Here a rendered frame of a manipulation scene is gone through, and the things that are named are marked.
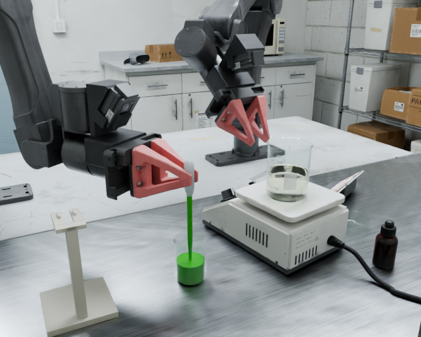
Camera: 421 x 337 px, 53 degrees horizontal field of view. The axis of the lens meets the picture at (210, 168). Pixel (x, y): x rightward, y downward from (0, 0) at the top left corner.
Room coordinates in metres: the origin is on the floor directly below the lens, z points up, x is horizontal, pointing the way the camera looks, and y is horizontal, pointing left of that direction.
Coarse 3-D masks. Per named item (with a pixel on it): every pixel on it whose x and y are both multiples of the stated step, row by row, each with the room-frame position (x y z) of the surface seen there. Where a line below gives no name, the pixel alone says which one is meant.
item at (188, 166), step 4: (188, 160) 0.49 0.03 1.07; (184, 164) 0.49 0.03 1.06; (188, 164) 0.49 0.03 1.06; (192, 164) 0.49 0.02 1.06; (184, 168) 0.49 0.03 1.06; (188, 168) 0.49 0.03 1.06; (192, 168) 0.49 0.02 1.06; (188, 172) 0.49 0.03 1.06; (192, 172) 0.49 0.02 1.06; (192, 176) 0.49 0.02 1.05; (192, 180) 0.49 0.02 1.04; (192, 184) 0.49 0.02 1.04; (184, 188) 0.49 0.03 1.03; (188, 188) 0.49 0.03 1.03; (192, 188) 0.49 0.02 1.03; (188, 192) 0.49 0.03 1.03
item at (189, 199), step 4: (188, 200) 0.49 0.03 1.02; (188, 204) 0.49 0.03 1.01; (188, 208) 0.49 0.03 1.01; (188, 212) 0.49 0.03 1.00; (188, 216) 0.49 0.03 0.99; (188, 220) 0.49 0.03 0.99; (188, 224) 0.49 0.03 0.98; (188, 228) 0.49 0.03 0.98; (188, 232) 0.49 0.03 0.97; (188, 236) 0.49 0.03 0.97; (188, 240) 0.49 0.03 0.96; (188, 244) 0.49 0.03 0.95
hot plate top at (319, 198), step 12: (240, 192) 0.58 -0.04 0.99; (252, 192) 0.58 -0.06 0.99; (264, 192) 0.58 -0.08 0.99; (312, 192) 0.58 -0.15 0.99; (324, 192) 0.58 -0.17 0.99; (336, 192) 0.58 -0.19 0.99; (252, 204) 0.56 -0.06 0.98; (264, 204) 0.54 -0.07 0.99; (276, 204) 0.54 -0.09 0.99; (300, 204) 0.54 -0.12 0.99; (312, 204) 0.54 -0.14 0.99; (324, 204) 0.54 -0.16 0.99; (336, 204) 0.55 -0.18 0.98; (276, 216) 0.52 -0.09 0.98; (288, 216) 0.50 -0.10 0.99; (300, 216) 0.51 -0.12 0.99
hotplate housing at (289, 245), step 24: (216, 216) 0.61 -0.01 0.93; (240, 216) 0.57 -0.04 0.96; (264, 216) 0.54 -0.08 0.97; (312, 216) 0.54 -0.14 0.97; (336, 216) 0.55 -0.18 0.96; (240, 240) 0.57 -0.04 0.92; (264, 240) 0.53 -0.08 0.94; (288, 240) 0.49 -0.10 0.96; (312, 240) 0.52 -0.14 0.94; (336, 240) 0.53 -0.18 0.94; (288, 264) 0.50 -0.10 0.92
